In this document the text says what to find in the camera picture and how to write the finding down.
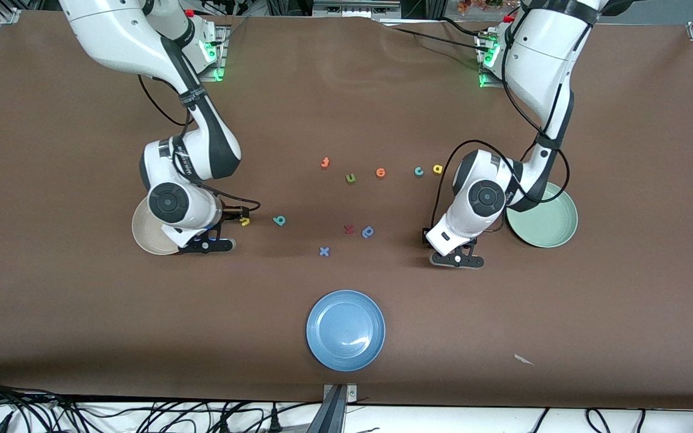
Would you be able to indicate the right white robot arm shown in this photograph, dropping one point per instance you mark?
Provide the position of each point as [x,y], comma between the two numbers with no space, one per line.
[118,36]

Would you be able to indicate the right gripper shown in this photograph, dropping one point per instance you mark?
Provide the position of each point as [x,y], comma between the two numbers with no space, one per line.
[231,213]

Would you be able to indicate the black power plug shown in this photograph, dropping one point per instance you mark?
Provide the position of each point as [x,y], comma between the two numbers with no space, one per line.
[224,426]
[275,424]
[5,424]

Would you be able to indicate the grey metal box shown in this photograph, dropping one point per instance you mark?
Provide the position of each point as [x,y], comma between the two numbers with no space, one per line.
[355,8]

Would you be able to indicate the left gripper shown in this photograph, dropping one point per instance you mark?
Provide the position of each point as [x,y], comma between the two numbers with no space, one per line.
[426,236]

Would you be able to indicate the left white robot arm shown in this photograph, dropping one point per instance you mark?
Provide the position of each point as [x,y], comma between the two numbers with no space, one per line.
[542,54]

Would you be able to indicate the blue round plate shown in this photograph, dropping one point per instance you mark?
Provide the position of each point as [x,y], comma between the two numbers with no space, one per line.
[345,331]

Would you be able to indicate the white paper scrap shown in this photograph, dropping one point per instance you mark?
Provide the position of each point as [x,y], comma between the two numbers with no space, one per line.
[523,359]

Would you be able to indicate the green round plate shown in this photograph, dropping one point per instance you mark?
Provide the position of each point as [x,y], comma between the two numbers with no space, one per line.
[551,225]

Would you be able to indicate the teal foam letter g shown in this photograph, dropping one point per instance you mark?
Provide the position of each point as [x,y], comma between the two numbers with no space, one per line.
[279,220]

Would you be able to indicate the aluminium camera mount pole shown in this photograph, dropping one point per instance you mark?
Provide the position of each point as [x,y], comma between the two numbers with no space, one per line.
[331,418]

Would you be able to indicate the aluminium corner bracket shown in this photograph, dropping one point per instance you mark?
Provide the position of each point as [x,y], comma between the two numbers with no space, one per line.
[8,15]

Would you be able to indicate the blue foam letter p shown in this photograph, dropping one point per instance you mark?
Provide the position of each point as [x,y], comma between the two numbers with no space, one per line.
[368,231]

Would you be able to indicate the brown table mat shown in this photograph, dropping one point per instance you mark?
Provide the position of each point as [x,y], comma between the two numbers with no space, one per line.
[82,300]

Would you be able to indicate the beige round plate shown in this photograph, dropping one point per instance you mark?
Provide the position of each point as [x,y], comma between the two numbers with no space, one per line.
[145,234]

